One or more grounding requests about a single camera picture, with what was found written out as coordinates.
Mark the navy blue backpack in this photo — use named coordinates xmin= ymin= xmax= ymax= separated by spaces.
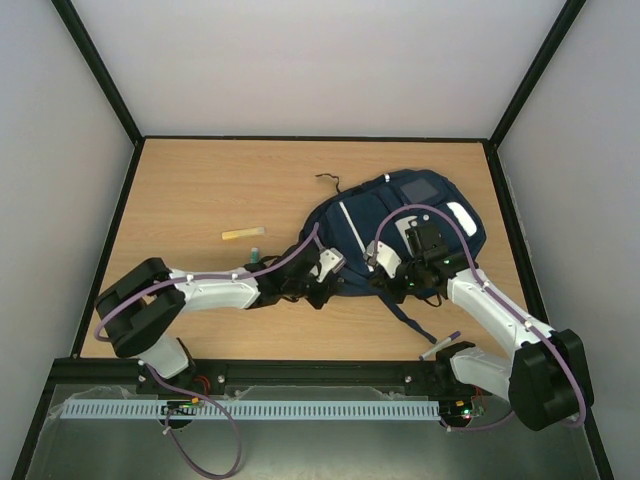
xmin=299 ymin=169 xmax=487 ymax=343

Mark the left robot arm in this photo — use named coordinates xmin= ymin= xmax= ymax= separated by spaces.
xmin=94 ymin=245 xmax=345 ymax=390

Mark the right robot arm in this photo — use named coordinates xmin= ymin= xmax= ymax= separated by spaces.
xmin=363 ymin=222 xmax=594 ymax=431

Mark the purple capped white pen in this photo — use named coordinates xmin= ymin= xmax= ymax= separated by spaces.
xmin=419 ymin=330 xmax=461 ymax=361

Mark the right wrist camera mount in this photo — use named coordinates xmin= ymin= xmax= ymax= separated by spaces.
xmin=364 ymin=241 xmax=402 ymax=279

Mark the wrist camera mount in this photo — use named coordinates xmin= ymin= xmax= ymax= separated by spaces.
xmin=364 ymin=241 xmax=402 ymax=279
xmin=316 ymin=248 xmax=346 ymax=283

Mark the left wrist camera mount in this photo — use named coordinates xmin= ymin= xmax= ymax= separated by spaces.
xmin=316 ymin=248 xmax=346 ymax=283

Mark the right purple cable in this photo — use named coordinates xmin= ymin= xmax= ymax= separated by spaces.
xmin=373 ymin=203 xmax=587 ymax=434

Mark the purple cable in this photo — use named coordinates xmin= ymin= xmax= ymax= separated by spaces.
xmin=94 ymin=222 xmax=243 ymax=478
xmin=373 ymin=203 xmax=587 ymax=434

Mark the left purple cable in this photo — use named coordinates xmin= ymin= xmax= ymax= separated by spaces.
xmin=94 ymin=222 xmax=243 ymax=478

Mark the grey slotted cable duct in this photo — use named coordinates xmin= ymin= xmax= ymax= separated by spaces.
xmin=60 ymin=399 xmax=440 ymax=421

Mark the black aluminium frame rail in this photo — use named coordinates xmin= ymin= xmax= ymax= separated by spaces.
xmin=46 ymin=358 xmax=495 ymax=398

